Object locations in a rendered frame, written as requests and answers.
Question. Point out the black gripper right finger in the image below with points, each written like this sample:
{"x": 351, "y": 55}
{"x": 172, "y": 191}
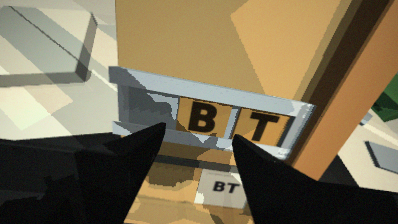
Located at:
{"x": 278, "y": 193}

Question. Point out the white paper ticket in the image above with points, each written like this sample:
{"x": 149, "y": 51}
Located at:
{"x": 220, "y": 188}

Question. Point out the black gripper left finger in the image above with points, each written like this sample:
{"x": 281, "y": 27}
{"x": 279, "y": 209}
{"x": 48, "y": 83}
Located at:
{"x": 101, "y": 182}

